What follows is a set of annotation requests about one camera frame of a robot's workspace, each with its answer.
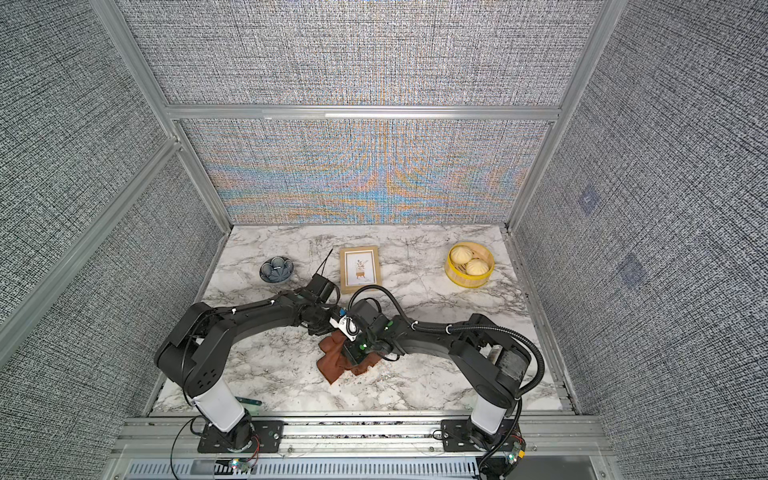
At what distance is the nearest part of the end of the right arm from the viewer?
2.11 ft

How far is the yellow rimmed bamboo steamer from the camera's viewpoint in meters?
1.02

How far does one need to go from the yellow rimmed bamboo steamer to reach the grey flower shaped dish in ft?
1.82

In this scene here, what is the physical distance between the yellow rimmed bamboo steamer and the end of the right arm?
419 mm

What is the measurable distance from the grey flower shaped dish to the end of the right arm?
40 centimetres

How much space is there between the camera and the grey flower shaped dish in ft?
3.40
